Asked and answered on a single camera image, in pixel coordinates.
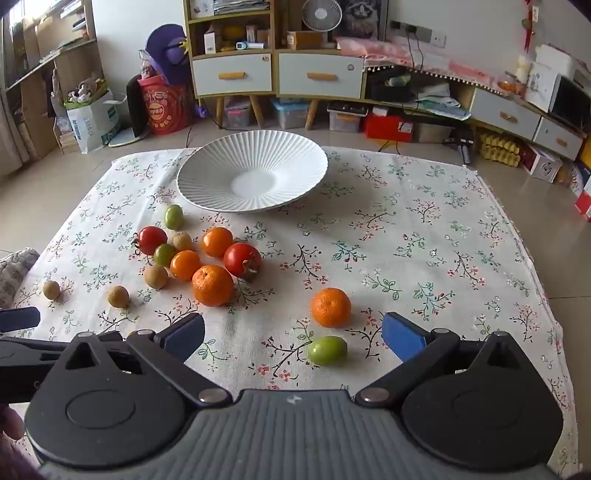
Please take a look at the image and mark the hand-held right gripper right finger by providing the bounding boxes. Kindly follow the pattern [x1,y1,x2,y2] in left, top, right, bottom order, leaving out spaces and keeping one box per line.
[355,311,537,408]

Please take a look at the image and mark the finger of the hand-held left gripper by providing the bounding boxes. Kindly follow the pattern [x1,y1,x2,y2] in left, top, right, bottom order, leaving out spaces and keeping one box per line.
[0,306,41,334]
[0,337,72,363]

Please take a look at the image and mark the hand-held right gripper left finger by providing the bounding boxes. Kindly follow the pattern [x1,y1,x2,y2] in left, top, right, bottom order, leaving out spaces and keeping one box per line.
[60,313,233,409]

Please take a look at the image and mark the tangerine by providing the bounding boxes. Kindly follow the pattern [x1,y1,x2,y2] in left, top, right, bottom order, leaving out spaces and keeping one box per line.
[191,264,235,308]
[311,287,352,329]

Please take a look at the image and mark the orange cherry tomato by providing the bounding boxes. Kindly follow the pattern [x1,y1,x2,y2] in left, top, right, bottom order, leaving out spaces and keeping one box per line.
[170,250,201,282]
[201,226,234,258]

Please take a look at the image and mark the red tomato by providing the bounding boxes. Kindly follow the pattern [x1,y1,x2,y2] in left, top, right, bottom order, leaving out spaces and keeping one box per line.
[223,242,263,282]
[131,226,169,257]

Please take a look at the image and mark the white ribbed plate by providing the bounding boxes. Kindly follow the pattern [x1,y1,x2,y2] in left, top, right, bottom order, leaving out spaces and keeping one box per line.
[176,130,329,214]

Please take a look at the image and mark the grey knit cushion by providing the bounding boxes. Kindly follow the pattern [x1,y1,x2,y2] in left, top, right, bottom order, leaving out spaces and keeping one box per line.
[0,248,41,310]

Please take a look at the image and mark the floral tablecloth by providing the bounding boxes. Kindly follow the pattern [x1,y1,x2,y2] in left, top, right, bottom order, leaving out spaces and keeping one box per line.
[9,145,580,480]

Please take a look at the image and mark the black handheld device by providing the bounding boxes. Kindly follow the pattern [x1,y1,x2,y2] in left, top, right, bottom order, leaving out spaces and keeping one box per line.
[443,131,476,164]

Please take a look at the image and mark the flat clear plastic box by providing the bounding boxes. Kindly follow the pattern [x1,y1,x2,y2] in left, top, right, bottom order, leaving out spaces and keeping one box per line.
[416,122,455,144]

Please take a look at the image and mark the white paper bag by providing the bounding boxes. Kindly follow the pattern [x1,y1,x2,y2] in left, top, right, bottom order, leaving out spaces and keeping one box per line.
[65,88,123,154]

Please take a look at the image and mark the red box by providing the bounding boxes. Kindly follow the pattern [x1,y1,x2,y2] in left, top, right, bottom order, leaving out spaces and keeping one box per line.
[364,113,415,143]

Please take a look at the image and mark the yellow egg cartons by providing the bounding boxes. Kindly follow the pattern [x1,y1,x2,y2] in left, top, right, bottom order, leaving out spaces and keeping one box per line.
[478,131,522,167]

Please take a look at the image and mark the white patterned box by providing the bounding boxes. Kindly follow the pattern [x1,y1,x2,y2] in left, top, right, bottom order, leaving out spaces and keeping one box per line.
[522,145,563,184]

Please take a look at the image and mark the clear plastic storage box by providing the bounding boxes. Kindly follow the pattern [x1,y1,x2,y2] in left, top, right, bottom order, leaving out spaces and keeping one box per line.
[327,104,368,134]
[224,98,252,130]
[270,98,309,131]

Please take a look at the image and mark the red printed bucket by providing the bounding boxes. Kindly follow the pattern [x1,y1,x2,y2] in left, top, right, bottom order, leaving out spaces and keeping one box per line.
[137,74,195,136]

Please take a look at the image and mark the red white carton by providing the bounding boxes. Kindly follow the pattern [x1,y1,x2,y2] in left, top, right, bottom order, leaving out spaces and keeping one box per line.
[573,138,591,222]

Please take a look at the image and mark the pile of papers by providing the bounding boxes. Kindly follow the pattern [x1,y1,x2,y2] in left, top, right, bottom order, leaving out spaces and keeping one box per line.
[416,83,472,121]

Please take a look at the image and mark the black panel on round base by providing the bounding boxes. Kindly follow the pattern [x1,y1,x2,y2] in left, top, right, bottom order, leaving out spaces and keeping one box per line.
[108,74,153,148]

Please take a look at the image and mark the stuffed toys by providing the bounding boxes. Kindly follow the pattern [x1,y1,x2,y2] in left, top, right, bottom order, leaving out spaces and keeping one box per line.
[67,79,108,104]

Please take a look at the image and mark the black basket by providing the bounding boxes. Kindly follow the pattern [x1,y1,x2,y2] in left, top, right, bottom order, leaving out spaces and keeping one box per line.
[367,69,416,103]

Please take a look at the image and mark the low wooden cabinet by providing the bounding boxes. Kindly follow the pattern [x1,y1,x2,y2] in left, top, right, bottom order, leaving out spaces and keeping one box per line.
[365,69,587,162]

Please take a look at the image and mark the wooden bookshelf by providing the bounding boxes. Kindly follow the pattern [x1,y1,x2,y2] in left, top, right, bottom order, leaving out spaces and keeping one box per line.
[0,0,105,160]

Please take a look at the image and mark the glass jar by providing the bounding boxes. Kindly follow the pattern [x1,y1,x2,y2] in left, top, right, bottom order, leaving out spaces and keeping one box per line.
[498,78,527,99]

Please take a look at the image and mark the tall wooden shelf cabinet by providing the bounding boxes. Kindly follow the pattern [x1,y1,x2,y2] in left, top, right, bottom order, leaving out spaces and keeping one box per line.
[182,0,370,130]

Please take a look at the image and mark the pink cloth with tassels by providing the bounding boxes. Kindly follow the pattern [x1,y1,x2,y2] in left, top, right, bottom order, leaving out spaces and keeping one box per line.
[335,36,509,95]

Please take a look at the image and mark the black microwave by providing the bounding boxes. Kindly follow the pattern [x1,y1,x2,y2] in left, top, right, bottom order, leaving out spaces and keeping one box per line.
[549,74,591,137]

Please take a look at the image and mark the white illustrated box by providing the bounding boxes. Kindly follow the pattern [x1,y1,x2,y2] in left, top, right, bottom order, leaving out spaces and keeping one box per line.
[524,44,578,114]

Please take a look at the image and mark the purple plush toy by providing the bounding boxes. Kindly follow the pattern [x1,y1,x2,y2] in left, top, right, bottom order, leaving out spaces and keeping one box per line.
[144,24,191,86]

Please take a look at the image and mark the yellow round object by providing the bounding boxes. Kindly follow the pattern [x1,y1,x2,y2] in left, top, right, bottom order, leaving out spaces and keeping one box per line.
[222,25,245,51]

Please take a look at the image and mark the cardboard box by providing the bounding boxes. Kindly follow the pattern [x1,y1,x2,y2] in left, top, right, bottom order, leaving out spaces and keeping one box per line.
[287,31,322,50]

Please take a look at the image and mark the framed cat picture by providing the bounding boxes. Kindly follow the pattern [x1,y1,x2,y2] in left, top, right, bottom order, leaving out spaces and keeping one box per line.
[342,0,389,41]

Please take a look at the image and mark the white desk fan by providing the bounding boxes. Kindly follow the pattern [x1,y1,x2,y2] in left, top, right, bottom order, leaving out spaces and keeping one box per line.
[301,0,343,33]

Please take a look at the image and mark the stack of papers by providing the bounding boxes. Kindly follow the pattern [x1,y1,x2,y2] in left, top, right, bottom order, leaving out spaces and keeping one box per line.
[213,0,271,17]

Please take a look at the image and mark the red hanging ornament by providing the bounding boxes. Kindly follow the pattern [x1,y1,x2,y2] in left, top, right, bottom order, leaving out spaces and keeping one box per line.
[522,0,541,54]

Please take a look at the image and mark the white drawer wooden handle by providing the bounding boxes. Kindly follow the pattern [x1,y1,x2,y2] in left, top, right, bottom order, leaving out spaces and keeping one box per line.
[191,53,273,97]
[533,117,585,161]
[278,53,365,100]
[471,88,542,141]

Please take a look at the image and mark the wall power sockets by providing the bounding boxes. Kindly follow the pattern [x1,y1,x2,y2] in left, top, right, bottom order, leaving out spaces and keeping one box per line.
[390,21,446,47]

